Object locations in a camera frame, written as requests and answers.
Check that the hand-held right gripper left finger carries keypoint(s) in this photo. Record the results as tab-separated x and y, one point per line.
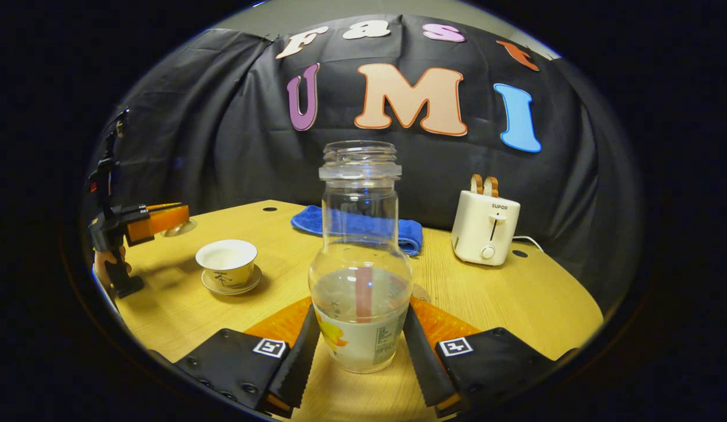
296	363

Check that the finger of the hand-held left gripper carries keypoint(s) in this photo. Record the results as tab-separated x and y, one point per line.
164	206
161	221

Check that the clear glass water bottle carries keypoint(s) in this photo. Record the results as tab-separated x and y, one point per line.
360	316

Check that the bread slice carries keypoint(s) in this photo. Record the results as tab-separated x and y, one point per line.
476	184
491	187

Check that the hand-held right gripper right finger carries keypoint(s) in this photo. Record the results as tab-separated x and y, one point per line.
425	363

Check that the cream saucer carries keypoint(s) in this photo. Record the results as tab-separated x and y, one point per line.
214	287

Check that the blue towel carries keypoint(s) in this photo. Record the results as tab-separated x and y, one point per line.
307	221

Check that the round cork coaster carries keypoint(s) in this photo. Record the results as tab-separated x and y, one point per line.
422	293

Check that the cream teacup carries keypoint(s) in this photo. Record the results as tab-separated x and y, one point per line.
228	261

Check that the cream toaster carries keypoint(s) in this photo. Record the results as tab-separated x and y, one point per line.
477	228

